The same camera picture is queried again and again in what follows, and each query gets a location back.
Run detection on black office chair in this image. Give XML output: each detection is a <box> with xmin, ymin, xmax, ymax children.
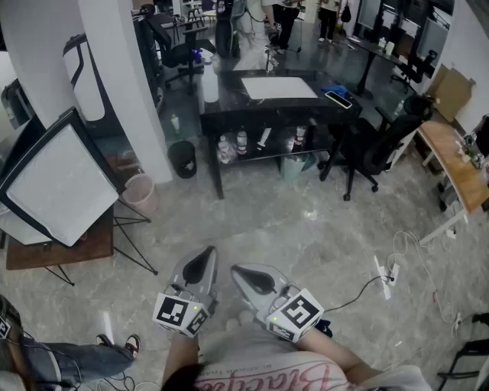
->
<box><xmin>146</xmin><ymin>13</ymin><xmax>210</xmax><ymax>96</ymax></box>
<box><xmin>318</xmin><ymin>93</ymin><xmax>436</xmax><ymax>202</ymax></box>

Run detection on cardboard sheet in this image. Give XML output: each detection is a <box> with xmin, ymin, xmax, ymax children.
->
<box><xmin>425</xmin><ymin>63</ymin><xmax>478</xmax><ymax>124</ymax></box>

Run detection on dark bottle red label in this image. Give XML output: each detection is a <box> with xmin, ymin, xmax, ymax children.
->
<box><xmin>236</xmin><ymin>128</ymin><xmax>249</xmax><ymax>160</ymax></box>
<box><xmin>291</xmin><ymin>124</ymin><xmax>307</xmax><ymax>153</ymax></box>

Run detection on black cable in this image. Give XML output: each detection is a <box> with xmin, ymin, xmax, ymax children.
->
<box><xmin>323</xmin><ymin>274</ymin><xmax>395</xmax><ymax>313</ymax></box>

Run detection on person's right hand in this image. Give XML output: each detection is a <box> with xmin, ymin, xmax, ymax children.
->
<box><xmin>225</xmin><ymin>310</ymin><xmax>267</xmax><ymax>334</ymax></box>

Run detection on pink mesh waste basket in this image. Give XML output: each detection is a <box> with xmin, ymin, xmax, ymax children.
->
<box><xmin>121</xmin><ymin>173</ymin><xmax>160</xmax><ymax>215</ymax></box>

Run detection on smartphone with white case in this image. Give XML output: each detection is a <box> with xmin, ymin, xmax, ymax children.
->
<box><xmin>324</xmin><ymin>90</ymin><xmax>353</xmax><ymax>110</ymax></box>

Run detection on shiny metal object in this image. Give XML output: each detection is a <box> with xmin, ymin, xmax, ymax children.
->
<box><xmin>264</xmin><ymin>44</ymin><xmax>280</xmax><ymax>74</ymax></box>

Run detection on white spray bottle blue nozzle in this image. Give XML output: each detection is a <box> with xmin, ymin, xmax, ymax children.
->
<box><xmin>190</xmin><ymin>48</ymin><xmax>220</xmax><ymax>104</ymax></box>

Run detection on pale green bin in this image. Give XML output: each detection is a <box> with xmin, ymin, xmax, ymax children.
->
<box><xmin>280</xmin><ymin>151</ymin><xmax>319</xmax><ymax>183</ymax></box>

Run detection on black waste bin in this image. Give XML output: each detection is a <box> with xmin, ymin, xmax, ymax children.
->
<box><xmin>167</xmin><ymin>140</ymin><xmax>198</xmax><ymax>180</ymax></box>

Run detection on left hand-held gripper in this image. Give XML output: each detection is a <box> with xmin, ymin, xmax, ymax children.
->
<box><xmin>152</xmin><ymin>246</ymin><xmax>219</xmax><ymax>338</ymax></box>

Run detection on wooden desk white legs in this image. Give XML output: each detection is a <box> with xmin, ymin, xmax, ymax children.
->
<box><xmin>415</xmin><ymin>121</ymin><xmax>489</xmax><ymax>246</ymax></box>

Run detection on white cable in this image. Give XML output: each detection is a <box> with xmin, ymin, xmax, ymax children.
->
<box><xmin>385</xmin><ymin>230</ymin><xmax>465</xmax><ymax>339</ymax></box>

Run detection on white chair backrest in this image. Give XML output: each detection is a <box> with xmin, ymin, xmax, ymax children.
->
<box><xmin>62</xmin><ymin>33</ymin><xmax>107</xmax><ymax>123</ymax></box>

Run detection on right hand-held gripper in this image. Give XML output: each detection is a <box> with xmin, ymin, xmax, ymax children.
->
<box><xmin>230</xmin><ymin>263</ymin><xmax>325</xmax><ymax>343</ymax></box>

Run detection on black marble table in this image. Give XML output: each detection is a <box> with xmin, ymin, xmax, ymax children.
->
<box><xmin>199</xmin><ymin>68</ymin><xmax>363</xmax><ymax>200</ymax></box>

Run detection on clutter of small desk items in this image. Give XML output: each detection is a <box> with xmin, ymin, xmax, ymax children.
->
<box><xmin>454</xmin><ymin>131</ymin><xmax>489</xmax><ymax>171</ymax></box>

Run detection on white tube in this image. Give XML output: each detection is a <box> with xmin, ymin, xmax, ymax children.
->
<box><xmin>256</xmin><ymin>128</ymin><xmax>273</xmax><ymax>151</ymax></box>

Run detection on softbox studio light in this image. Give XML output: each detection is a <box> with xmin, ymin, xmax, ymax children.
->
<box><xmin>0</xmin><ymin>106</ymin><xmax>128</xmax><ymax>248</ymax></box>

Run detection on person's white printed shirt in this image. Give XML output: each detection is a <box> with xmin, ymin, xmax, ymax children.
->
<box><xmin>193</xmin><ymin>323</ymin><xmax>433</xmax><ymax>391</ymax></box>

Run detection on black desk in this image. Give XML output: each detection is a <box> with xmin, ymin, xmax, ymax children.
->
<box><xmin>345</xmin><ymin>37</ymin><xmax>418</xmax><ymax>97</ymax></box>

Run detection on brown wooden side table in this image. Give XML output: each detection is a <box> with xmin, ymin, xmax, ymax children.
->
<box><xmin>5</xmin><ymin>205</ymin><xmax>115</xmax><ymax>272</ymax></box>

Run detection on blue cloth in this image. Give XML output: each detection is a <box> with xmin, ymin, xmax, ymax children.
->
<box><xmin>320</xmin><ymin>84</ymin><xmax>351</xmax><ymax>99</ymax></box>

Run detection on person's right forearm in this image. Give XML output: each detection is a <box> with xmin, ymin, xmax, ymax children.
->
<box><xmin>296</xmin><ymin>327</ymin><xmax>383</xmax><ymax>380</ymax></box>

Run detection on black light stand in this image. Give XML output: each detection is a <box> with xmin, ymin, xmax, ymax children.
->
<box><xmin>44</xmin><ymin>197</ymin><xmax>160</xmax><ymax>287</ymax></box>

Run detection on person's left forearm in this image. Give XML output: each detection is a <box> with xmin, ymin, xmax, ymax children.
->
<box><xmin>161</xmin><ymin>331</ymin><xmax>200</xmax><ymax>391</ymax></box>

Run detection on black folding chair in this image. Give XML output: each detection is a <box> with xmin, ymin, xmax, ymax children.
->
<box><xmin>436</xmin><ymin>312</ymin><xmax>489</xmax><ymax>391</ymax></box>

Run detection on white sheet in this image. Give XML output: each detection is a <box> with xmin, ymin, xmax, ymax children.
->
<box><xmin>240</xmin><ymin>76</ymin><xmax>319</xmax><ymax>100</ymax></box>

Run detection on clear bag of bottles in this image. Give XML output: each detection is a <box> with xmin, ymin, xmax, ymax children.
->
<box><xmin>216</xmin><ymin>133</ymin><xmax>238</xmax><ymax>165</ymax></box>

